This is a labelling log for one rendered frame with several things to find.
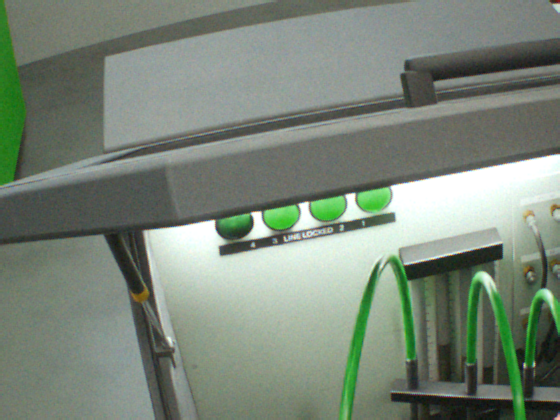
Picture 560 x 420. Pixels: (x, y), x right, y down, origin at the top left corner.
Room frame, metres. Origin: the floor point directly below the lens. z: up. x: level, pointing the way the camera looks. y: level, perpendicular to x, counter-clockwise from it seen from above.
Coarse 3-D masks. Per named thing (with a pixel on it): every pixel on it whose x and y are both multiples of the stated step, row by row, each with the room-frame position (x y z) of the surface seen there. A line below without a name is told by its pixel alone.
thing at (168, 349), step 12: (108, 240) 1.03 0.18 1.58; (120, 240) 1.04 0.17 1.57; (120, 252) 1.04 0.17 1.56; (120, 264) 1.05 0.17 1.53; (132, 264) 1.06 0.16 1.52; (132, 276) 1.07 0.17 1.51; (132, 288) 1.08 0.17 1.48; (144, 288) 1.09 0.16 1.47; (144, 300) 1.09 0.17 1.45; (156, 324) 1.13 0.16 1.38; (168, 348) 1.16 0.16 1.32
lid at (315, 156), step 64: (448, 64) 0.58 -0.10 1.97; (512, 64) 0.58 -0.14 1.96; (256, 128) 1.19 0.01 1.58; (320, 128) 0.54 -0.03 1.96; (384, 128) 0.54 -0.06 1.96; (448, 128) 0.54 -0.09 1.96; (512, 128) 0.54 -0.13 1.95; (0, 192) 0.65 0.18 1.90; (64, 192) 0.59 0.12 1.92; (128, 192) 0.55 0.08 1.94; (192, 192) 0.53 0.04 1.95; (256, 192) 0.52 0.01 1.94; (320, 192) 0.52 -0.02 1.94
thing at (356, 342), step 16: (384, 256) 1.14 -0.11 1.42; (368, 272) 1.11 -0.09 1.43; (400, 272) 1.20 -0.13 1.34; (368, 288) 1.07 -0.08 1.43; (400, 288) 1.22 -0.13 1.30; (368, 304) 1.05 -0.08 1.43; (352, 336) 1.01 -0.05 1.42; (352, 352) 0.99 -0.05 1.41; (352, 368) 0.98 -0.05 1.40; (352, 384) 0.96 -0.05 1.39; (352, 400) 0.95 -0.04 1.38
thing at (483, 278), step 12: (480, 276) 1.13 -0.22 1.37; (492, 288) 1.08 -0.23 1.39; (492, 300) 1.07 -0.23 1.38; (468, 312) 1.20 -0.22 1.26; (504, 312) 1.04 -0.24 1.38; (468, 324) 1.20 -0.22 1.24; (504, 324) 1.03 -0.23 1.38; (468, 336) 1.20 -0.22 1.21; (504, 336) 1.01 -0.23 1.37; (468, 348) 1.20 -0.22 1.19; (504, 348) 1.00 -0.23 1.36; (468, 360) 1.20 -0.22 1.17; (516, 360) 0.98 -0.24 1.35; (468, 372) 1.20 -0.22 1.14; (516, 372) 0.97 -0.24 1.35; (468, 384) 1.20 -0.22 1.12; (516, 384) 0.96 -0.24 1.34; (516, 396) 0.95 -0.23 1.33; (516, 408) 0.94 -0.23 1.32
